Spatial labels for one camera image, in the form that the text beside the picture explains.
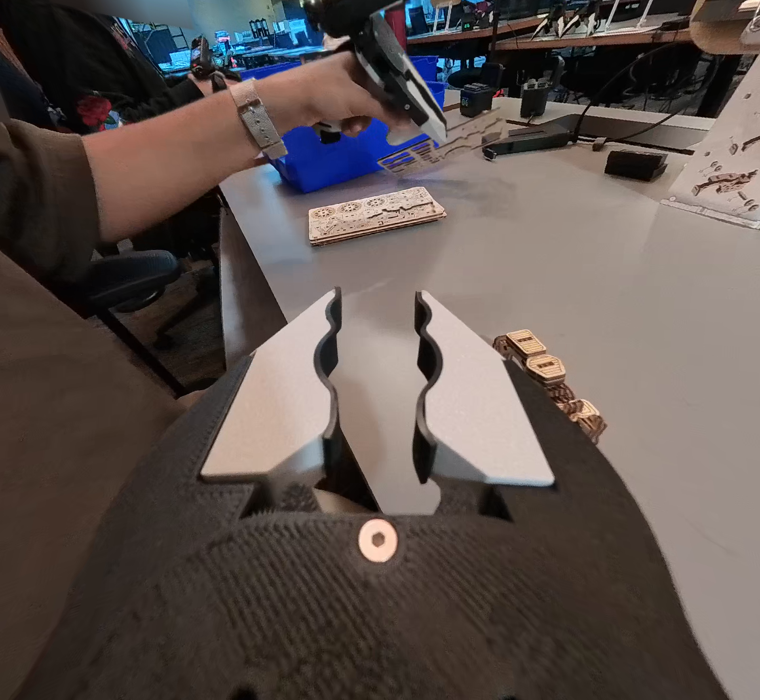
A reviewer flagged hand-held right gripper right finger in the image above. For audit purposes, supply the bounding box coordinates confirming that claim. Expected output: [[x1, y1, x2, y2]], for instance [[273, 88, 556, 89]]
[[412, 289, 557, 487]]

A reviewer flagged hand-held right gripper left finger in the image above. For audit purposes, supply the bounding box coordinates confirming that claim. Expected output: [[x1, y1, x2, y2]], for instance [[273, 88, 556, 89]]
[[199, 286, 345, 487]]

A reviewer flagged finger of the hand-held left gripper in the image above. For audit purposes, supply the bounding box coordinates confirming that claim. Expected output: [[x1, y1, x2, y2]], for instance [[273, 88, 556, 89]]
[[385, 87, 432, 133], [398, 52, 450, 144]]

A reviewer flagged wooden puzzle sheet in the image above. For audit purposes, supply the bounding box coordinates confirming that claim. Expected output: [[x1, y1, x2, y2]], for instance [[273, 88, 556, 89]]
[[377, 105, 511, 180]]

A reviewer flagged wooden track chain model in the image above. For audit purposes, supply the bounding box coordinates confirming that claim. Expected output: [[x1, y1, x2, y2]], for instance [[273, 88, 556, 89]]
[[492, 329, 608, 446]]

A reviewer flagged person's left forearm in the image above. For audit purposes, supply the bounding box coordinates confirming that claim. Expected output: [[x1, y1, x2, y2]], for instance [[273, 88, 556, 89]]
[[82, 83, 265, 245]]

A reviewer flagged grey desk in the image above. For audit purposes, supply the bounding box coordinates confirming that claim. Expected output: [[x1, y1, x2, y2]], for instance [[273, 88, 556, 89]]
[[217, 89, 760, 700]]

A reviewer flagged person's left hand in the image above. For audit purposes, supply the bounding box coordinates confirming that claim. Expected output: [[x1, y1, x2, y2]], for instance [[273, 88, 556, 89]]
[[258, 49, 410, 140]]

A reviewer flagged black battery charger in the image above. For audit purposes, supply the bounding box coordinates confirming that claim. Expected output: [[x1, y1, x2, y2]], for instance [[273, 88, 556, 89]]
[[520, 78, 551, 120], [459, 82, 498, 117]]

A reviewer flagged blue plastic bin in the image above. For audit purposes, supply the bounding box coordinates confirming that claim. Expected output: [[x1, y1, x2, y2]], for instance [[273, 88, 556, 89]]
[[263, 56, 447, 194]]

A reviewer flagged long black power strip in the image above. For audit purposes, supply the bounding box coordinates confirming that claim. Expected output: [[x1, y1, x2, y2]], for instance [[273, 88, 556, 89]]
[[481, 123, 575, 159]]

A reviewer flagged stack of wooden puzzle sheets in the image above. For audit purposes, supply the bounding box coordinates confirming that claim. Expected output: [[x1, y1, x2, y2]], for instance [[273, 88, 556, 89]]
[[308, 185, 447, 248]]

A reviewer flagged wooden workbench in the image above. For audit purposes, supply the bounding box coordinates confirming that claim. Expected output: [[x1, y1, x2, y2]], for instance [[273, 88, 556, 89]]
[[407, 10, 695, 57]]

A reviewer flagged spare hand-held gripper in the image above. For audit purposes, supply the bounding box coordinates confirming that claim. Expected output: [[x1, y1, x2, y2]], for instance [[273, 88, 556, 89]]
[[530, 0, 568, 40], [561, 0, 603, 39]]

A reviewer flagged grey mesh watch band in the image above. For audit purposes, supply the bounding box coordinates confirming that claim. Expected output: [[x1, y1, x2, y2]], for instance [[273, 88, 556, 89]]
[[228, 78, 289, 159]]

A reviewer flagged small black box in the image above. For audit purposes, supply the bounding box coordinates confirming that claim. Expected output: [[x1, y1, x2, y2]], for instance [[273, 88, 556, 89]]
[[604, 148, 670, 182]]

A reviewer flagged clear acrylic stand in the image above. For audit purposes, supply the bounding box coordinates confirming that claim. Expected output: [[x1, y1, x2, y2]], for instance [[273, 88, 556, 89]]
[[604, 0, 662, 37]]

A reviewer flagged person's olive shirt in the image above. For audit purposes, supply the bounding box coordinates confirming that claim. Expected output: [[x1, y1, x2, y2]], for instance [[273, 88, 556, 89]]
[[0, 118, 238, 700]]

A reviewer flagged white instruction sheet stand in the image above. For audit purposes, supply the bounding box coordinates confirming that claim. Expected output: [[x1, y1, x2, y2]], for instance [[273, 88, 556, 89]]
[[661, 56, 760, 230]]

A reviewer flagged black cable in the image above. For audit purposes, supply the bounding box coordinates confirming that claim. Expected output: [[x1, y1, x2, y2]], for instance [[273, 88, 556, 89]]
[[571, 50, 716, 154]]

